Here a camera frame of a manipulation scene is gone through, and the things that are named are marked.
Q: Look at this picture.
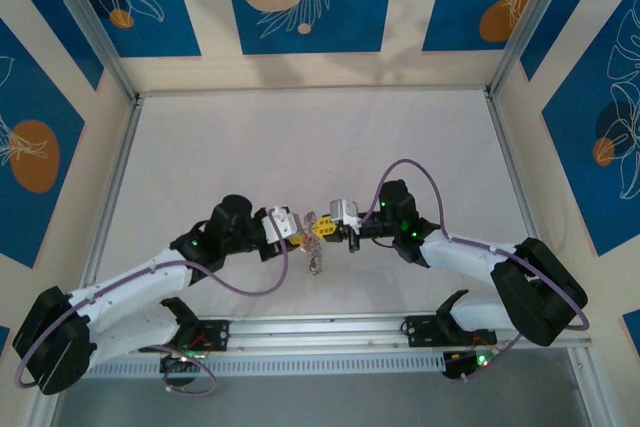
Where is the small clear plastic bag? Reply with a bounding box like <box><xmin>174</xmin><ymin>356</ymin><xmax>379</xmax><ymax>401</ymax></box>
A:
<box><xmin>298</xmin><ymin>209</ymin><xmax>327</xmax><ymax>278</ymax></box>

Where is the left controller board green light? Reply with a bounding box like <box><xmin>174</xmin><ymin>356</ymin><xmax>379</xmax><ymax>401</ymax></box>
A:
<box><xmin>158</xmin><ymin>351</ymin><xmax>207</xmax><ymax>374</ymax></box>

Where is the controller board green light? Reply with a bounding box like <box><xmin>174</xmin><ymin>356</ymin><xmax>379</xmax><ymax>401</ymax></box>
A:
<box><xmin>158</xmin><ymin>351</ymin><xmax>207</xmax><ymax>374</ymax></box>
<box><xmin>442</xmin><ymin>346</ymin><xmax>501</xmax><ymax>381</ymax></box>

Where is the right controller board green light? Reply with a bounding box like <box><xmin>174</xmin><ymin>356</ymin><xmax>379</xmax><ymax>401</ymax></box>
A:
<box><xmin>442</xmin><ymin>346</ymin><xmax>501</xmax><ymax>381</ymax></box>

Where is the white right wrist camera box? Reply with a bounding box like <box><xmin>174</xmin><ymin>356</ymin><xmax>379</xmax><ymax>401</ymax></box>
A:
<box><xmin>327</xmin><ymin>198</ymin><xmax>359</xmax><ymax>227</ymax></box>

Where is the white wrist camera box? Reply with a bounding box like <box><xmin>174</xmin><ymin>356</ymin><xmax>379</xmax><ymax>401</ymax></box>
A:
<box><xmin>262</xmin><ymin>204</ymin><xmax>303</xmax><ymax>243</ymax></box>
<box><xmin>327</xmin><ymin>198</ymin><xmax>359</xmax><ymax>227</ymax></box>

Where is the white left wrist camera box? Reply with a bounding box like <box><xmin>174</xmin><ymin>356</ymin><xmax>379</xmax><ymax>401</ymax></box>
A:
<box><xmin>262</xmin><ymin>204</ymin><xmax>303</xmax><ymax>243</ymax></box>

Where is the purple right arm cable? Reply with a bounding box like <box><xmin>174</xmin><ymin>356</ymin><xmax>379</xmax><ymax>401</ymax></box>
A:
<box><xmin>358</xmin><ymin>159</ymin><xmax>590</xmax><ymax>383</ymax></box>

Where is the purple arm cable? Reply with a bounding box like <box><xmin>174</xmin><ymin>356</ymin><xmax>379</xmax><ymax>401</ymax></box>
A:
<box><xmin>358</xmin><ymin>159</ymin><xmax>590</xmax><ymax>383</ymax></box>
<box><xmin>14</xmin><ymin>210</ymin><xmax>291</xmax><ymax>396</ymax></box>

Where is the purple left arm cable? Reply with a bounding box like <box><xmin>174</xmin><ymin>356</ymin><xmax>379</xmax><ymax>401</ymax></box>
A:
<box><xmin>14</xmin><ymin>210</ymin><xmax>291</xmax><ymax>396</ymax></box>

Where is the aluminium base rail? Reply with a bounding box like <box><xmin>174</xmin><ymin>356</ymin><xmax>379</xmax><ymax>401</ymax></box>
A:
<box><xmin>89</xmin><ymin>314</ymin><xmax>594</xmax><ymax>356</ymax></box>

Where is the grey slotted cable duct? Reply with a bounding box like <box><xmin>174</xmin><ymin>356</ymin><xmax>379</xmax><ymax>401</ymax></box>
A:
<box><xmin>87</xmin><ymin>350</ymin><xmax>446</xmax><ymax>378</ymax></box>

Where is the aluminium table side rail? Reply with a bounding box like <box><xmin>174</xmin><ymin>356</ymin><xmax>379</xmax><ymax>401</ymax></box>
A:
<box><xmin>483</xmin><ymin>89</ymin><xmax>544</xmax><ymax>248</ymax></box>
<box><xmin>79</xmin><ymin>96</ymin><xmax>146</xmax><ymax>293</ymax></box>

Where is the aluminium frame post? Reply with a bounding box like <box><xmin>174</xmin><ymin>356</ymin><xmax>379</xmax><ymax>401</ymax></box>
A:
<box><xmin>35</xmin><ymin>0</ymin><xmax>140</xmax><ymax>102</ymax></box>
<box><xmin>485</xmin><ymin>0</ymin><xmax>587</xmax><ymax>98</ymax></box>

